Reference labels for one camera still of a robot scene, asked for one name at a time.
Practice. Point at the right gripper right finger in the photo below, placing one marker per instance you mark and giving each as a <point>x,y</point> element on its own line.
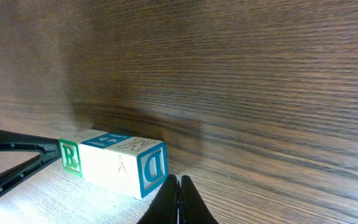
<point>192,209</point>

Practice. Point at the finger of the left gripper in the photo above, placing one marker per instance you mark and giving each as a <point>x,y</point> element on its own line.
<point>47,149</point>

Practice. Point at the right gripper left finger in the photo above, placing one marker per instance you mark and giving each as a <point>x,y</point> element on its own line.
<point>164,207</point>

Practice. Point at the red O letter block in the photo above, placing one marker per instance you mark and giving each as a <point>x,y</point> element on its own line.
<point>137,166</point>

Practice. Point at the green R letter block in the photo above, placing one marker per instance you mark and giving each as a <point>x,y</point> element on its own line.
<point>80,159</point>

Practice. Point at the ice cream picture block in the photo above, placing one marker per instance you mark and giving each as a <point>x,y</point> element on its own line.
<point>114,173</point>

